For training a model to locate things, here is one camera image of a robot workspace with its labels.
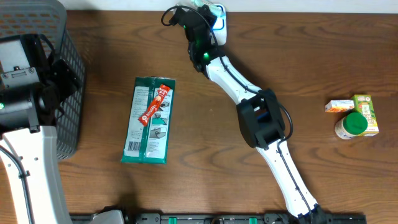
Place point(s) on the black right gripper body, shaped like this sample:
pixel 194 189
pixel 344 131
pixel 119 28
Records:
pixel 209 15

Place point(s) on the light blue wipes pack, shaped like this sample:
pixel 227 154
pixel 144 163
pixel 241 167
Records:
pixel 216 9

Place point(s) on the red Nescafe coffee stick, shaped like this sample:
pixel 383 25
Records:
pixel 155 104

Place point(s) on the green white package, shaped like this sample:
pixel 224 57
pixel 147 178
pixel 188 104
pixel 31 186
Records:
pixel 149 144

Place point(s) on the orange snack packet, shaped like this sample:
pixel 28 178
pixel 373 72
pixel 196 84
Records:
pixel 339 106

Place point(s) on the green tea carton box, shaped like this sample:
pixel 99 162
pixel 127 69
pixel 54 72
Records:
pixel 364 105

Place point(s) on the green lid jar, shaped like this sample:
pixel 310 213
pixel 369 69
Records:
pixel 351 126

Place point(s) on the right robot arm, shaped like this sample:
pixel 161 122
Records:
pixel 260 114

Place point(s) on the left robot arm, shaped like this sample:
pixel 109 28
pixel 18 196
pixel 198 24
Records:
pixel 36 81

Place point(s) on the grey plastic mesh basket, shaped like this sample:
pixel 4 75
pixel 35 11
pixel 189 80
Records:
pixel 50 18

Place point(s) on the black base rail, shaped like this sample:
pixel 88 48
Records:
pixel 155 218

